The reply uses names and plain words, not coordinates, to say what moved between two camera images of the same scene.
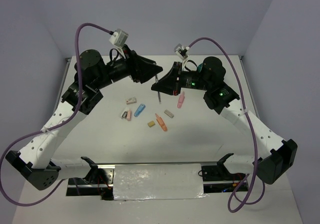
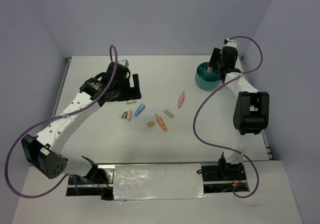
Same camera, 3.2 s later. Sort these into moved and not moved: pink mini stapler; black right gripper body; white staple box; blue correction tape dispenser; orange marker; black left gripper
Moved: black right gripper body; black left gripper
Not moved: orange marker; blue correction tape dispenser; white staple box; pink mini stapler
